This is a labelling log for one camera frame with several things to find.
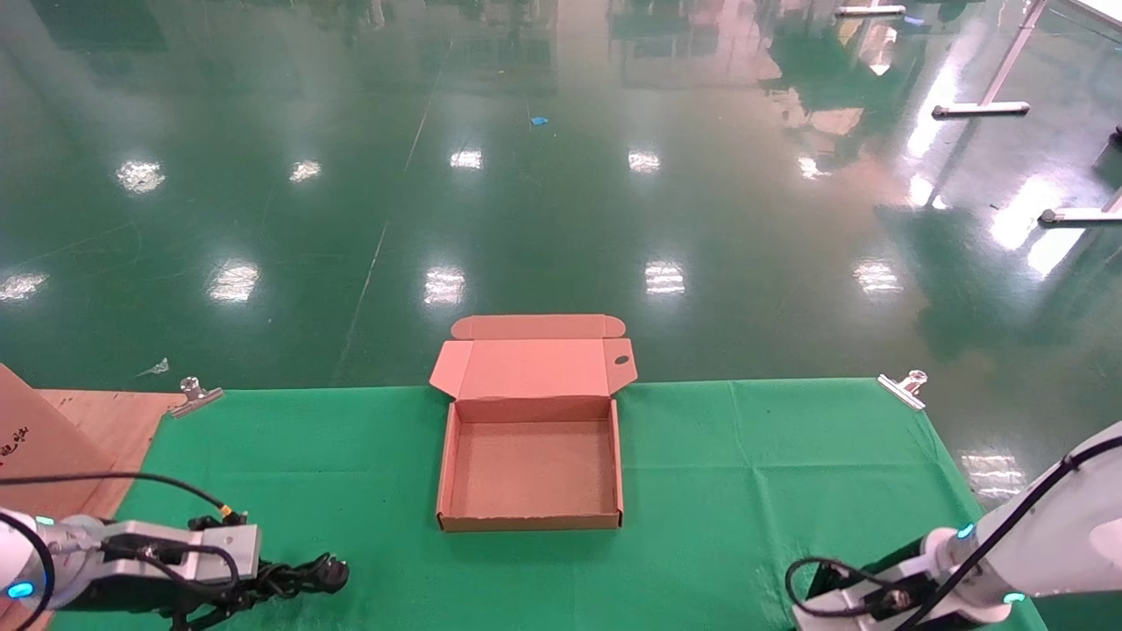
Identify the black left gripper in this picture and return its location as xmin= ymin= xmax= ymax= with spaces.
xmin=77 ymin=577 xmax=251 ymax=616

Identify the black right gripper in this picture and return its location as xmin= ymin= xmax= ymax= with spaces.
xmin=806 ymin=537 xmax=930 ymax=606

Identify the black power cord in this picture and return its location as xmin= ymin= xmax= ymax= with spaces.
xmin=232 ymin=554 xmax=351 ymax=610

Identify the open brown cardboard box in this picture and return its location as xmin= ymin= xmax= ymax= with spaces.
xmin=430 ymin=314 xmax=638 ymax=533

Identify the silver metal binder clip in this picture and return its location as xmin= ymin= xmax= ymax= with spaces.
xmin=878 ymin=370 xmax=928 ymax=413
xmin=168 ymin=377 xmax=224 ymax=420

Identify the brown carton with red print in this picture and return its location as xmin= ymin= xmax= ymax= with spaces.
xmin=0 ymin=364 xmax=119 ymax=518

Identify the green table cloth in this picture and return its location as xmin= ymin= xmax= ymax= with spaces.
xmin=51 ymin=379 xmax=1048 ymax=631

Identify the metal table leg with foot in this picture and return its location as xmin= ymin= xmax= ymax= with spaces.
xmin=931 ymin=0 xmax=1048 ymax=120
xmin=1039 ymin=188 xmax=1122 ymax=227

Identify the white table edge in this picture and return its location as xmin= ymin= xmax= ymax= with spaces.
xmin=1052 ymin=0 xmax=1122 ymax=32

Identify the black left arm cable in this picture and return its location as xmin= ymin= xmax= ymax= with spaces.
xmin=0 ymin=471 xmax=242 ymax=527

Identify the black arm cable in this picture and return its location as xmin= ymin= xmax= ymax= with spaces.
xmin=785 ymin=436 xmax=1122 ymax=631
xmin=0 ymin=471 xmax=242 ymax=527

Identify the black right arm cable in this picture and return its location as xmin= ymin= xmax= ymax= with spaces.
xmin=785 ymin=436 xmax=1122 ymax=631

